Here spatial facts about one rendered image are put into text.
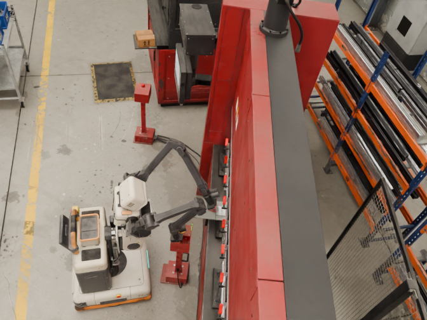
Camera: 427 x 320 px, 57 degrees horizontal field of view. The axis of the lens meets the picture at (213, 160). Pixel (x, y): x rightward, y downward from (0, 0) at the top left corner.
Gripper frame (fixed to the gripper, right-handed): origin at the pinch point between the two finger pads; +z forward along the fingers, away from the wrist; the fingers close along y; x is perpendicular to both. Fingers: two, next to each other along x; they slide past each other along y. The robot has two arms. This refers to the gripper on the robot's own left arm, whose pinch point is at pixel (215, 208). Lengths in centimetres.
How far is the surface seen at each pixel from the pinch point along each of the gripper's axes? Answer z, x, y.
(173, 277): 67, 66, -22
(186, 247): 13.6, 28.6, -23.5
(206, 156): 24, 23, 85
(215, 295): 12, 0, -67
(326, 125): 113, -95, 183
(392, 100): 31, -159, 114
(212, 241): 12.5, 5.5, -22.2
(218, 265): 15.2, 0.5, -41.8
